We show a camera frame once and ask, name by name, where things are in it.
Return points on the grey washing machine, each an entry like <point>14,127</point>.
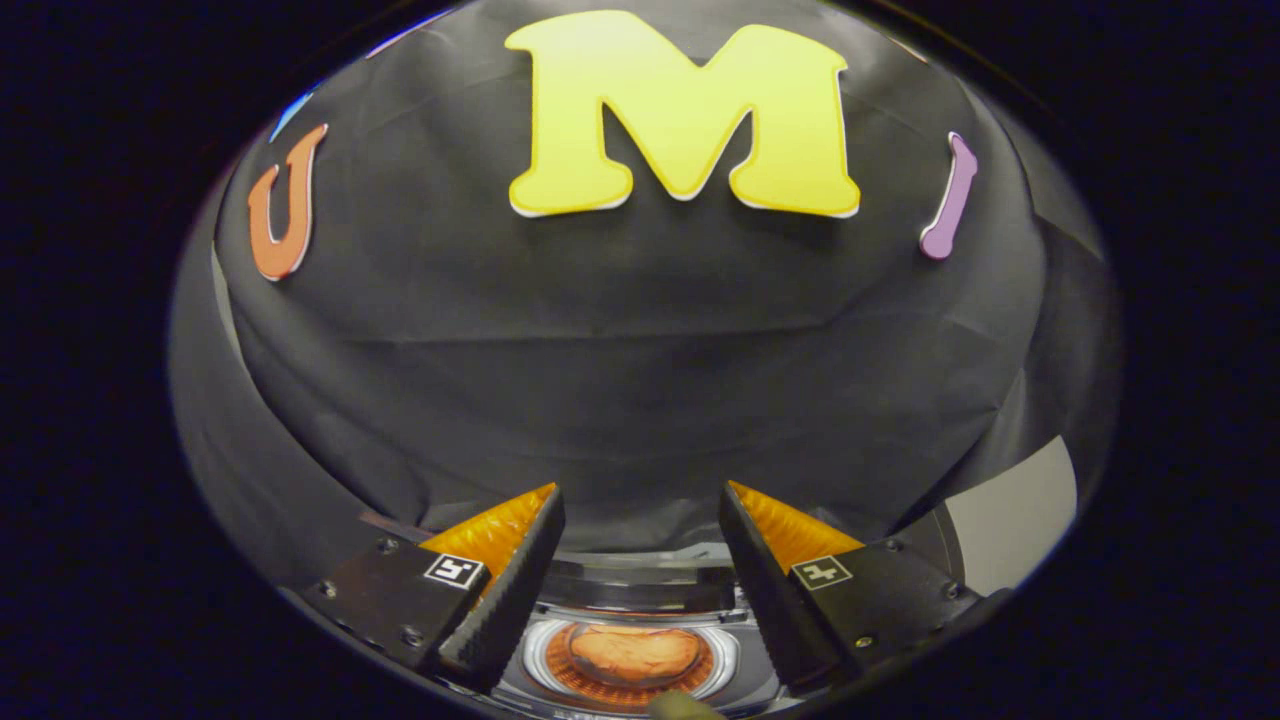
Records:
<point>530,662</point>

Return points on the grey cabinet with dark top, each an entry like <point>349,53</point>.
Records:
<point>1010,520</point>

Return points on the orange polo shirt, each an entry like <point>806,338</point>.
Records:
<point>635,650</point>

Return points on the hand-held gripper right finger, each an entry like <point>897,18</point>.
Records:
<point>775,600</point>

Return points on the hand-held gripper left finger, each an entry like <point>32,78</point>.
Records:
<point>515,590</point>

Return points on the black backdrop cloth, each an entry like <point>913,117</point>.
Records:
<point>620,380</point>

